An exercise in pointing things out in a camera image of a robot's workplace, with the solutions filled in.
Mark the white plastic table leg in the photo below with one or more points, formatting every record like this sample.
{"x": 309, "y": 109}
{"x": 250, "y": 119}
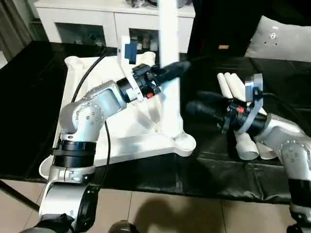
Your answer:
{"x": 237, "y": 85}
{"x": 168, "y": 36}
{"x": 221, "y": 82}
{"x": 229, "y": 83}

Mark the white plastic table top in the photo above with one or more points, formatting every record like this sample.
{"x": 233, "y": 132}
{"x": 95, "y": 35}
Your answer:
{"x": 80, "y": 72}

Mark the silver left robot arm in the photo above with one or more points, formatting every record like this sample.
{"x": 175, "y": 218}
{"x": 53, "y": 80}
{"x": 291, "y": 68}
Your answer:
{"x": 97, "y": 104}

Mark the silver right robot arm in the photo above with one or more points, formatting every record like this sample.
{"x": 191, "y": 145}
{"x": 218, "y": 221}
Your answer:
{"x": 286, "y": 145}

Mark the white printed bottle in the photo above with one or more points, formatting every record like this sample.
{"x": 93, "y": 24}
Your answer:
{"x": 145, "y": 42}

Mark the black sofa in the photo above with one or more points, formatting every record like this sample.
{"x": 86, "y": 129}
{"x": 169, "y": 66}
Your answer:
{"x": 218, "y": 21}

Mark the white cabinet with glass doors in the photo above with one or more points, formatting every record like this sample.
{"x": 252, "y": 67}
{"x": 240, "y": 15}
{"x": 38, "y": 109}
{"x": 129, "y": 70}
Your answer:
{"x": 97, "y": 14}

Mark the light grey pillow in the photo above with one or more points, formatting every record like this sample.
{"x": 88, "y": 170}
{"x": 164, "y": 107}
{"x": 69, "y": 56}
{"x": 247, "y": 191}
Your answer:
{"x": 279, "y": 38}

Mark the black work mat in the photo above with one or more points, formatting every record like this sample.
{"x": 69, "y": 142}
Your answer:
{"x": 29, "y": 109}

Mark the dark robot foot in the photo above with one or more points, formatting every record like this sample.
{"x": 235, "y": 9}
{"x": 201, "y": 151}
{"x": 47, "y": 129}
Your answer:
{"x": 120, "y": 227}

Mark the grey curtain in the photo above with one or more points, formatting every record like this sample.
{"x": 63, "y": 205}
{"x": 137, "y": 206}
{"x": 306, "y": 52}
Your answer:
{"x": 12, "y": 29}

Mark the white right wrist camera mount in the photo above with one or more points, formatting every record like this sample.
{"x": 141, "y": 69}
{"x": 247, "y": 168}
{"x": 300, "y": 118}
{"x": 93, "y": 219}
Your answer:
{"x": 252, "y": 85}

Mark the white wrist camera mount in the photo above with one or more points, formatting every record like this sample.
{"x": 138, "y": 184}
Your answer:
{"x": 121, "y": 53}
{"x": 252, "y": 85}

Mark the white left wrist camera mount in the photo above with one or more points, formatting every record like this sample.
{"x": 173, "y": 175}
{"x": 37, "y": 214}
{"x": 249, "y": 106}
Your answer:
{"x": 121, "y": 53}

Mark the black table frame leg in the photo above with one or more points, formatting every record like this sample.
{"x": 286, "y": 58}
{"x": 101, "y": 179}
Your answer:
{"x": 19, "y": 194}

